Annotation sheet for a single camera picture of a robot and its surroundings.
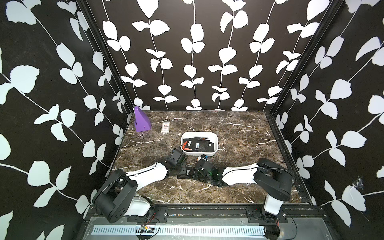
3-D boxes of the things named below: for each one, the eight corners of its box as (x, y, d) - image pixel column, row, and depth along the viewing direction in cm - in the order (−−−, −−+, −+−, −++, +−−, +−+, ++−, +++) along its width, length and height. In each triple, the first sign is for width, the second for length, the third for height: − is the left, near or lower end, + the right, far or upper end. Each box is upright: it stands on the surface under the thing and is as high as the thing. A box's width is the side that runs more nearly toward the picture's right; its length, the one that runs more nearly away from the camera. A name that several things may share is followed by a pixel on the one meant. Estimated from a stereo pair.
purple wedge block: (137, 132, 110) (128, 114, 95) (138, 124, 114) (129, 106, 99) (150, 130, 111) (144, 112, 96) (150, 123, 115) (144, 105, 101)
